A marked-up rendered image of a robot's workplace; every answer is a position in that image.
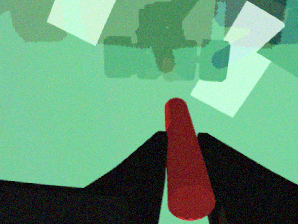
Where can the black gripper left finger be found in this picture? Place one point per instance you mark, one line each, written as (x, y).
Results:
(128, 194)

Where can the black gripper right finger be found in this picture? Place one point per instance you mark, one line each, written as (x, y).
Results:
(245, 191)

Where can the red peg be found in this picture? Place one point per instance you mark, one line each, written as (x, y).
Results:
(190, 195)

